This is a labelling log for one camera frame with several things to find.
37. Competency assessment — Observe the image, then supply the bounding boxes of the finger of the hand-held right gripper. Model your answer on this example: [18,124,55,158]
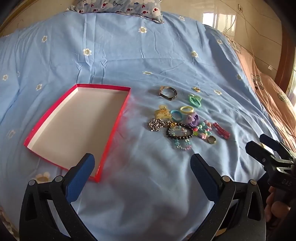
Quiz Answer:
[259,134,288,160]
[245,141,277,168]

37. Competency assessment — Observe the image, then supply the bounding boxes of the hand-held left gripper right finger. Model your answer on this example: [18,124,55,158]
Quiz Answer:
[190,153,266,241]

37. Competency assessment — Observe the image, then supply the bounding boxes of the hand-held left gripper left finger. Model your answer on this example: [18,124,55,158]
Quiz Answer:
[20,153,96,241]

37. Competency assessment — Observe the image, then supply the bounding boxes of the blue crystal bead bracelet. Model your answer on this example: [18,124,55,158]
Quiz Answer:
[173,138,193,151]

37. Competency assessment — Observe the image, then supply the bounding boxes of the red hair clips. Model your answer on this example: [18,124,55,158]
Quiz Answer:
[213,122,231,139]

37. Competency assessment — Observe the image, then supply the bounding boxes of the colourful chunky bead bracelet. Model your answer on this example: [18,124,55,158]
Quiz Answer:
[191,120,213,139]

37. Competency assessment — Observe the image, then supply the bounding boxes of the clear crystal bead bracelet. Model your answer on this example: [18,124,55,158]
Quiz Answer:
[169,127,188,138]

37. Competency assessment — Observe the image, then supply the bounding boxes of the red shallow cardboard box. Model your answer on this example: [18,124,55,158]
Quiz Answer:
[23,84,132,183]

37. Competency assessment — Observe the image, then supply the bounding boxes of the black bead bracelet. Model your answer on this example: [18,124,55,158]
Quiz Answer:
[166,123,194,140]

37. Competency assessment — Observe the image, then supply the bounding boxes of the silver bead bracelet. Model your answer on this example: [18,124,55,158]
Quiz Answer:
[147,118,167,133]

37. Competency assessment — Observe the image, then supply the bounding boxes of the yellow hair claw clip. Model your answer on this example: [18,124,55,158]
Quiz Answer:
[154,105,171,121]

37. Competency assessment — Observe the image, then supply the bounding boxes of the green hair ties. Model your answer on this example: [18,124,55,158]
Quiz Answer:
[188,93,203,108]

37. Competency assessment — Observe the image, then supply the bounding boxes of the wristwatch with patterned band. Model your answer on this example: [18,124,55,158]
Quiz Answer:
[158,86,178,101]

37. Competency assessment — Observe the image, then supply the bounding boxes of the person's right hand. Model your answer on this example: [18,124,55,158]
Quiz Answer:
[265,187,293,224]

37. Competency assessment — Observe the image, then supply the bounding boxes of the pink printed blanket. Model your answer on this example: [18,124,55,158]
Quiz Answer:
[222,30,296,144]

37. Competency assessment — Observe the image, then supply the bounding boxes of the blue flowered bedsheet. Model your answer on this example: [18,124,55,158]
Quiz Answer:
[0,10,282,241]

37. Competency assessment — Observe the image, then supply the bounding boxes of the wooden headboard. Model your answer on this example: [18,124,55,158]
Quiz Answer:
[0,0,77,37]

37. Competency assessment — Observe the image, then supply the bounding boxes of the floral printed pillow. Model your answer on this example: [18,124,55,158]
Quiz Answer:
[67,0,165,24]

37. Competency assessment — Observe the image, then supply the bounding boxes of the purple hair tie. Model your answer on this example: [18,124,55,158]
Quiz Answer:
[184,111,200,127]

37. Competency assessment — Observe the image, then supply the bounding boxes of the blue hair tie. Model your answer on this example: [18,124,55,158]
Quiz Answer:
[171,110,184,121]

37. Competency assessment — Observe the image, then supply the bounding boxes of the wooden door frame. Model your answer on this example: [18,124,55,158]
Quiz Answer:
[275,23,296,95]

